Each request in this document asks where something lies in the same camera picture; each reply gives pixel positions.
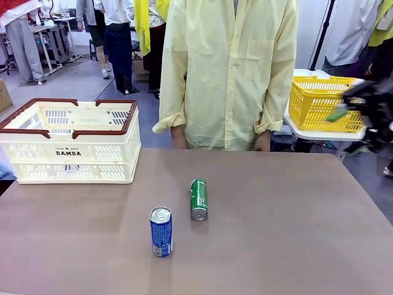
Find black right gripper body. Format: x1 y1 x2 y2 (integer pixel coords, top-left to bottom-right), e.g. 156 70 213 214
360 79 393 153

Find green soda can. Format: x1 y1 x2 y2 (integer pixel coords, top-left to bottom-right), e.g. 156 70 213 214
189 178 209 222

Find blue soda can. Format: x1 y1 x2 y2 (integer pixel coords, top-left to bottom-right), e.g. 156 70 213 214
149 206 174 258

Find yellow plastic shopping basket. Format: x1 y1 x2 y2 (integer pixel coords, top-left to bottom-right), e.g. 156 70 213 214
288 75 368 133

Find person's left hand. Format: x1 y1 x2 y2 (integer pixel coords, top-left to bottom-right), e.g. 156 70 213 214
254 132 272 152

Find person's right hand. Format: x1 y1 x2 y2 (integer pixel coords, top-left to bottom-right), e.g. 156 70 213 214
170 125 189 150

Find white side table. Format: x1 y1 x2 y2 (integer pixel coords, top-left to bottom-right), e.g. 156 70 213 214
282 68 371 159

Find bystander in yellow vest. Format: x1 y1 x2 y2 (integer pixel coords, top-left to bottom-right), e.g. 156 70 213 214
365 0 393 90

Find bystander in white shirt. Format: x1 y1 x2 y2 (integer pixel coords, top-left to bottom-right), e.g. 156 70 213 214
321 0 382 78

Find black tripod pole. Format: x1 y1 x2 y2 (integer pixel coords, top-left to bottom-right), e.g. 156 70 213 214
309 0 336 71

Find person in pale yellow shirt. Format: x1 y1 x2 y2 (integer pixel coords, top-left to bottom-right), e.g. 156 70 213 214
152 0 300 152

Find bystander with yellow garment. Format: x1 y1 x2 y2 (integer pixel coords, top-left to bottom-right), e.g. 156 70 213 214
134 0 169 100

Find bystander white shirt dark skirt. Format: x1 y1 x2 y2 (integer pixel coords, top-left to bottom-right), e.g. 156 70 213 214
103 0 141 95

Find dark plastic stool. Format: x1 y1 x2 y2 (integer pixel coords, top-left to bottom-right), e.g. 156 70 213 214
88 39 99 61

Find bystander grey top black shorts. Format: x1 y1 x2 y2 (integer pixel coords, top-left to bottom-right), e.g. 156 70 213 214
76 0 113 79

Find grey metal workbench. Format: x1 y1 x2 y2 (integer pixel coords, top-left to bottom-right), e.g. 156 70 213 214
29 17 78 74

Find bystander red top grey trousers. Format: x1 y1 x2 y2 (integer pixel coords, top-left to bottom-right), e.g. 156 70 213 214
0 0 45 85

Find brown cardboard box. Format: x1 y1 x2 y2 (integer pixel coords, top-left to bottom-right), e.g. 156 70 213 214
0 79 14 113

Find cream basket with brown handles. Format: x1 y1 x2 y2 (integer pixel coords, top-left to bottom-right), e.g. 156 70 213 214
0 98 142 185

